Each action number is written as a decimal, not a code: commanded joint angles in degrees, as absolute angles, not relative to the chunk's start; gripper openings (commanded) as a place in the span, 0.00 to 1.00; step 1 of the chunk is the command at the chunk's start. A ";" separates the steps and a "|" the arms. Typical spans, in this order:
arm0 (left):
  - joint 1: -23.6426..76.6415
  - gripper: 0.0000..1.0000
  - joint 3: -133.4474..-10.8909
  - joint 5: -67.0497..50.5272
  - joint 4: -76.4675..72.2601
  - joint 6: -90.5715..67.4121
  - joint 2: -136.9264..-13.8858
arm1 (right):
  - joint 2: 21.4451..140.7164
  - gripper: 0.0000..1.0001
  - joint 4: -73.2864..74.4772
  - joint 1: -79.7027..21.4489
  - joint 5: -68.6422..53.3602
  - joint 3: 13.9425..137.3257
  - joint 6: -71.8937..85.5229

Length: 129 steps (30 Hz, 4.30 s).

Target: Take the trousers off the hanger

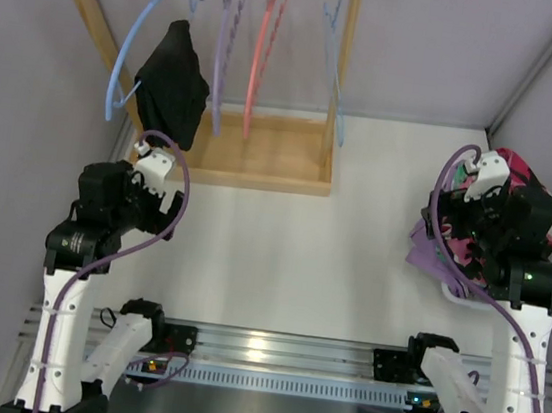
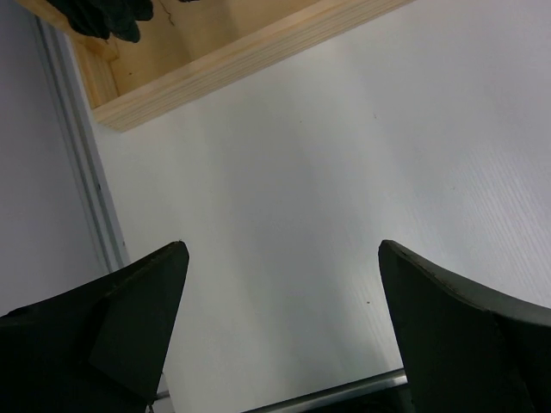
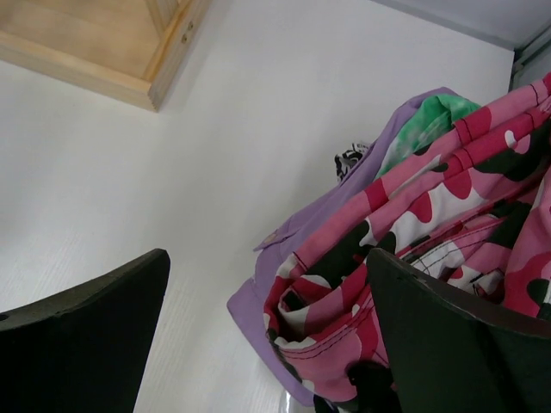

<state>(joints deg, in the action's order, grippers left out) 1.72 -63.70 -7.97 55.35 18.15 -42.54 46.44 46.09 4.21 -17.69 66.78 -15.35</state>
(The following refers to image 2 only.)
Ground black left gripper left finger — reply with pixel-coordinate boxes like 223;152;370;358
1;241;189;412

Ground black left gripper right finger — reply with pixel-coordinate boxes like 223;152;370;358
378;240;550;412

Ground black trousers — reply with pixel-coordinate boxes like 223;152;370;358
45;0;199;44

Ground wooden clothes rack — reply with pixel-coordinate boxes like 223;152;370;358
21;0;405;132

